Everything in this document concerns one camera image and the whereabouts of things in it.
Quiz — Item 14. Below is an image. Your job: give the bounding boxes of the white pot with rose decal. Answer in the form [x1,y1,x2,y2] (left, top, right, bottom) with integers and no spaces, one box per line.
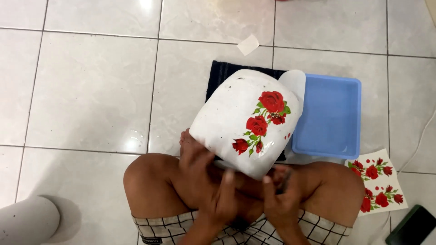
[189,69,304,181]

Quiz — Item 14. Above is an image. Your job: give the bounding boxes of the checked white shorts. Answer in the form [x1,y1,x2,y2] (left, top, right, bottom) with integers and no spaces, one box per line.
[132,209,352,245]

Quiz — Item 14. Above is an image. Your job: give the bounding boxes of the person's right hand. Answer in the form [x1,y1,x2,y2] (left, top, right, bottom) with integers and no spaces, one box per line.
[262,166,302,227]

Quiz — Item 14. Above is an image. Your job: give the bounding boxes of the dark blue striped towel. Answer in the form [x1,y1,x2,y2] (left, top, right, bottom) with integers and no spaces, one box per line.
[205,61,287,162]

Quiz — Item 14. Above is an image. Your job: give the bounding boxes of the plain white pot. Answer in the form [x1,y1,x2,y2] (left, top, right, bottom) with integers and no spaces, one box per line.
[0,196,61,245]

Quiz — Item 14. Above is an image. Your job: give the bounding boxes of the person's left hand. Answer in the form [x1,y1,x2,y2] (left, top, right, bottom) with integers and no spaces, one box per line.
[203,169,240,229]

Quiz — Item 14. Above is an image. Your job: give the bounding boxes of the blue plastic tray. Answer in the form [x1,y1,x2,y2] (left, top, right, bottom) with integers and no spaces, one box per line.
[291,74,362,160]

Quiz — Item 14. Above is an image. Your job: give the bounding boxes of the rose decal sheet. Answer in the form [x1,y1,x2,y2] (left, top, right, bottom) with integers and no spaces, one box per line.
[345,149,409,217]

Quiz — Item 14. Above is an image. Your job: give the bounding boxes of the white cable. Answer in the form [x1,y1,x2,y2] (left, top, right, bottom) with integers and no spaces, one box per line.
[397,109,436,174]

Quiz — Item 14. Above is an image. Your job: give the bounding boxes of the small white paper scrap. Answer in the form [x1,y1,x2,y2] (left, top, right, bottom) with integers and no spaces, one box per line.
[237,34,260,56]

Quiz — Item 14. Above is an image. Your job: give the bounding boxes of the person's left leg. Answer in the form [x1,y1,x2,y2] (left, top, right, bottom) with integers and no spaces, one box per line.
[123,153,218,219]

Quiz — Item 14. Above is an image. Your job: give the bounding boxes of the white decal backing paper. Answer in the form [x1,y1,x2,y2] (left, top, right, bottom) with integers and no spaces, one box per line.
[279,70,306,103]

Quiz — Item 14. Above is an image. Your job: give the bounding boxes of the person's leg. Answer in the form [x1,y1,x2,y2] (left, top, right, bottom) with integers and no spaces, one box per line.
[286,162,366,228]
[123,153,218,219]

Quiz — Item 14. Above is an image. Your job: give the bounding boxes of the black phone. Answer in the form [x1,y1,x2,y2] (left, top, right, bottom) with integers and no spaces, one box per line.
[385,204,436,245]

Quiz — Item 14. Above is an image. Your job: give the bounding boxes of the person's right leg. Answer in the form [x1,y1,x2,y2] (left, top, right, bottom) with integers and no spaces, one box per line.
[286,162,366,228]

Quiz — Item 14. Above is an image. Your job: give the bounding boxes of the person's bare foot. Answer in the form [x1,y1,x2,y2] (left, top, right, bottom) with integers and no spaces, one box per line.
[179,128,216,171]

